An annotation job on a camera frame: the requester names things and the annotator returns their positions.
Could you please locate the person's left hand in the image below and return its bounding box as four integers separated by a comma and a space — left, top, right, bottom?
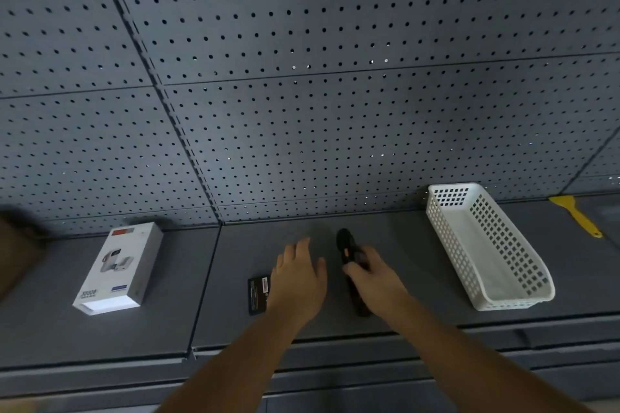
267, 237, 328, 329

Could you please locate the person's right hand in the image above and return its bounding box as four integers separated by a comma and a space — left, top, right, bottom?
342, 246, 418, 327

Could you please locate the black handheld device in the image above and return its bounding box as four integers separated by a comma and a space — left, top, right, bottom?
336, 228, 375, 318

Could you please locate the person's right forearm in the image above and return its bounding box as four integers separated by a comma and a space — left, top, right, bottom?
384, 302, 597, 413

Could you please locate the person's left forearm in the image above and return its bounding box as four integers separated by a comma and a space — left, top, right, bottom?
154, 313, 318, 413

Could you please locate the small black packet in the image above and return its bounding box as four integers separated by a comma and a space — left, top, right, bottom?
247, 275, 273, 316

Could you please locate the grey metal shelf board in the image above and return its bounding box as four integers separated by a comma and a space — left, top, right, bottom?
0, 225, 222, 371
190, 192, 620, 351

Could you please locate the grey lower shelf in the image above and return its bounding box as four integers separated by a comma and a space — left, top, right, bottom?
0, 313, 620, 413

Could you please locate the white plastic mesh basket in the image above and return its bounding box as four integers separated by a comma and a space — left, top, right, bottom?
426, 183, 556, 312

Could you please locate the grey pegboard back panel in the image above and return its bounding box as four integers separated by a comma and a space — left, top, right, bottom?
0, 0, 620, 237

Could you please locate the white product box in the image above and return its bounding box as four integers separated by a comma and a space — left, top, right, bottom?
72, 221, 164, 316

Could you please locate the yellow plastic scraper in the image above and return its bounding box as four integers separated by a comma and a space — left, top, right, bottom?
548, 195, 605, 239

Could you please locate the brown cardboard box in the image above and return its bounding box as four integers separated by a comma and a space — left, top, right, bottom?
0, 207, 47, 302

